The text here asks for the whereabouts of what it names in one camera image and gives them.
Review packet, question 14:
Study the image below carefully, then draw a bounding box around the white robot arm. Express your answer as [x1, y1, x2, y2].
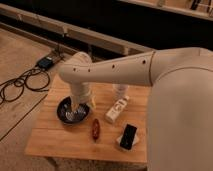
[59, 47, 213, 171]

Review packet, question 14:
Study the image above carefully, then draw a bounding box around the white rectangular carton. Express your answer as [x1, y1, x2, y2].
[105, 96, 129, 123]

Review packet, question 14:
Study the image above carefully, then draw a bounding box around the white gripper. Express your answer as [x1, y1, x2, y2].
[70, 83, 96, 111]

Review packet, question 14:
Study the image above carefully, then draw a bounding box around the black power adapter box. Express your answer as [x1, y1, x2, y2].
[36, 57, 54, 70]

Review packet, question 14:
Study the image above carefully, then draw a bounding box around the clear plastic cup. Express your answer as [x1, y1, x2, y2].
[113, 84, 128, 99]

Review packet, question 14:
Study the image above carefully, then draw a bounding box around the dark ceramic bowl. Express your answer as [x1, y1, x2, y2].
[57, 97, 90, 125]

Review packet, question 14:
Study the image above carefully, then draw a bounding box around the black box on white base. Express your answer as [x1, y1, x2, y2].
[117, 124, 139, 150]

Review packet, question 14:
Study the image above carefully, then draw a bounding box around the wooden table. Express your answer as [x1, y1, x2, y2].
[25, 77, 150, 164]

